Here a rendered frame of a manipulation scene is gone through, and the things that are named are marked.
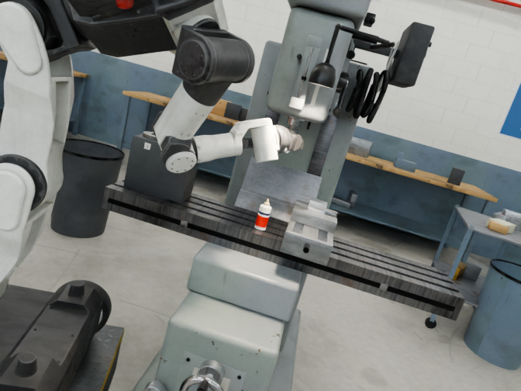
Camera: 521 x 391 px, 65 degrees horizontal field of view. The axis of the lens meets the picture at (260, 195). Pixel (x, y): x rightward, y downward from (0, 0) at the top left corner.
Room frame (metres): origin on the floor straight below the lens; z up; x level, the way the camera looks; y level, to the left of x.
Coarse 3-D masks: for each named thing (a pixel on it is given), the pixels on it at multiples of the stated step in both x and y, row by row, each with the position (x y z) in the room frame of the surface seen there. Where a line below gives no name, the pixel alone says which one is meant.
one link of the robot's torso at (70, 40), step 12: (48, 0) 0.89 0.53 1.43; (60, 0) 0.89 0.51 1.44; (60, 12) 0.89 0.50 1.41; (60, 24) 0.89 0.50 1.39; (72, 24) 0.91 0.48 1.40; (72, 36) 0.90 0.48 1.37; (84, 36) 0.94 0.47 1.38; (60, 48) 0.93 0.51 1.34; (72, 48) 0.91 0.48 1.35; (84, 48) 0.96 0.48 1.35
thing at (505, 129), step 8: (520, 88) 5.36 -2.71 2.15; (520, 96) 5.36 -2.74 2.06; (512, 104) 5.36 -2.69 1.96; (520, 104) 5.35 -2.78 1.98; (512, 112) 5.36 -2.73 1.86; (520, 112) 5.35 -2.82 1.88; (504, 120) 5.36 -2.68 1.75; (512, 120) 5.35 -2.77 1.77; (520, 120) 5.35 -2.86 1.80; (504, 128) 5.36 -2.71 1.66; (512, 128) 5.35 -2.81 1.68; (520, 128) 5.34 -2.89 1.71; (512, 136) 5.35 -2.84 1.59; (520, 136) 5.34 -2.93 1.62
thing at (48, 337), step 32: (64, 288) 1.16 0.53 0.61; (0, 320) 0.98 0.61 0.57; (32, 320) 1.02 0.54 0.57; (64, 320) 1.03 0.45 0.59; (96, 320) 1.15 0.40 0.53; (0, 352) 0.87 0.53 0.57; (32, 352) 0.87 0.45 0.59; (64, 352) 0.90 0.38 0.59; (0, 384) 0.74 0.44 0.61; (32, 384) 0.76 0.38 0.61; (64, 384) 0.87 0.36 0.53
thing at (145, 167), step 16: (144, 144) 1.38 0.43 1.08; (128, 160) 1.38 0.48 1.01; (144, 160) 1.38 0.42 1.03; (160, 160) 1.38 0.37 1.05; (128, 176) 1.38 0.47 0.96; (144, 176) 1.38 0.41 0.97; (160, 176) 1.38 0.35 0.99; (176, 176) 1.37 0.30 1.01; (192, 176) 1.44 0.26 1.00; (160, 192) 1.38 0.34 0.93; (176, 192) 1.37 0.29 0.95
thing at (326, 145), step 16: (272, 48) 1.78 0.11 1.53; (272, 64) 1.78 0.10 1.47; (352, 64) 1.75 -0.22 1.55; (256, 80) 1.79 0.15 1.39; (352, 80) 1.74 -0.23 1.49; (256, 96) 1.78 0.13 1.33; (256, 112) 1.78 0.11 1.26; (272, 112) 1.77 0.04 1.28; (352, 112) 1.74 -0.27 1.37; (304, 128) 1.76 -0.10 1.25; (320, 128) 1.75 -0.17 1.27; (336, 128) 1.74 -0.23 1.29; (352, 128) 1.74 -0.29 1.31; (304, 144) 1.76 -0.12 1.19; (320, 144) 1.74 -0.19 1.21; (336, 144) 1.74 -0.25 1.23; (240, 160) 1.78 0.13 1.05; (288, 160) 1.76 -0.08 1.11; (304, 160) 1.75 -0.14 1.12; (320, 160) 1.74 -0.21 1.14; (336, 160) 1.74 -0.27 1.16; (240, 176) 1.78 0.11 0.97; (320, 176) 1.75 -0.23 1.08; (336, 176) 1.74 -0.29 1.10; (320, 192) 1.74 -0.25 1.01; (304, 272) 1.74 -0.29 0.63; (288, 320) 1.74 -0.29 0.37
